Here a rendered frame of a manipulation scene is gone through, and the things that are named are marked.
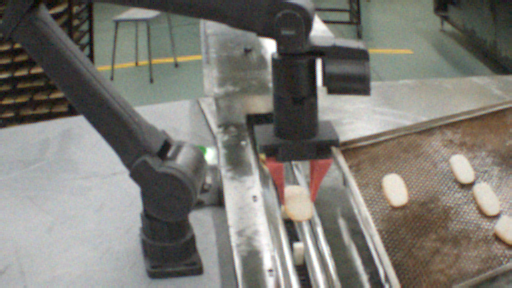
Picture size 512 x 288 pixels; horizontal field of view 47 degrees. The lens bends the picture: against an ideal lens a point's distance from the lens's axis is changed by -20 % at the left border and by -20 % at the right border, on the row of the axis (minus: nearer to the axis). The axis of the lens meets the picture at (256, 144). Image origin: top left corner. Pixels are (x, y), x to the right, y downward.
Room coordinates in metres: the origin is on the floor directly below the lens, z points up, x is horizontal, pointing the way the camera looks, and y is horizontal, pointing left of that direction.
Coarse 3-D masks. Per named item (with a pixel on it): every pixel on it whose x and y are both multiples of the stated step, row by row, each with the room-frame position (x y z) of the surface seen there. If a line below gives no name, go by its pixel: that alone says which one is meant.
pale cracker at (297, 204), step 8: (288, 192) 0.87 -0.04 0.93; (296, 192) 0.87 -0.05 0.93; (304, 192) 0.87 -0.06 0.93; (288, 200) 0.85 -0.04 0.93; (296, 200) 0.85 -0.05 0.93; (304, 200) 0.84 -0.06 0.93; (288, 208) 0.83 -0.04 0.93; (296, 208) 0.83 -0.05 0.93; (304, 208) 0.82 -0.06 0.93; (312, 208) 0.83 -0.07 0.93; (296, 216) 0.81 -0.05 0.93; (304, 216) 0.81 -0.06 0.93
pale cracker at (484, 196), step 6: (474, 186) 0.85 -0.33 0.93; (480, 186) 0.84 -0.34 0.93; (486, 186) 0.84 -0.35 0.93; (474, 192) 0.83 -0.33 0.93; (480, 192) 0.82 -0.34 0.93; (486, 192) 0.82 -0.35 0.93; (492, 192) 0.81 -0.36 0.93; (480, 198) 0.81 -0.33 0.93; (486, 198) 0.80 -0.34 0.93; (492, 198) 0.79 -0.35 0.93; (480, 204) 0.79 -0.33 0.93; (486, 204) 0.78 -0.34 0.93; (492, 204) 0.78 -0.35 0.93; (498, 204) 0.78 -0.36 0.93; (486, 210) 0.77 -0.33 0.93; (492, 210) 0.77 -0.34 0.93; (498, 210) 0.77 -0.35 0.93
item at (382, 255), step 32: (416, 128) 1.11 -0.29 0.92; (448, 128) 1.09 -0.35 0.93; (480, 128) 1.06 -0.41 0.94; (352, 160) 1.05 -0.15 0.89; (416, 160) 1.00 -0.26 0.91; (480, 160) 0.94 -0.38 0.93; (352, 192) 0.92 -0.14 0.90; (416, 192) 0.89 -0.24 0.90; (448, 192) 0.87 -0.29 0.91; (416, 224) 0.81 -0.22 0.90; (384, 256) 0.74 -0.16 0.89; (480, 256) 0.68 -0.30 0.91
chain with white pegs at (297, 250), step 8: (256, 120) 1.37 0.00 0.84; (280, 208) 0.99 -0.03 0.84; (288, 216) 0.96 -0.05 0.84; (288, 224) 0.95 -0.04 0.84; (288, 232) 0.92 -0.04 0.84; (288, 240) 0.89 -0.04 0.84; (296, 240) 0.89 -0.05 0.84; (296, 248) 0.82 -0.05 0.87; (296, 256) 0.82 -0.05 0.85; (296, 264) 0.82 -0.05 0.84; (296, 272) 0.80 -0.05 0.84; (304, 272) 0.80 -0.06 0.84; (304, 280) 0.78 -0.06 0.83
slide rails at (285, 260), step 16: (272, 112) 1.38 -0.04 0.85; (256, 144) 1.23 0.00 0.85; (256, 160) 1.16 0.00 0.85; (288, 176) 1.09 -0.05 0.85; (272, 192) 1.03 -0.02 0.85; (272, 208) 0.98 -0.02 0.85; (272, 224) 0.93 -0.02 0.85; (304, 224) 0.92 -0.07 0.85; (304, 240) 0.87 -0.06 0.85; (288, 256) 0.83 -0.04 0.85; (304, 256) 0.83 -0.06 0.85; (288, 272) 0.79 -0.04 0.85; (320, 272) 0.78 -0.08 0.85
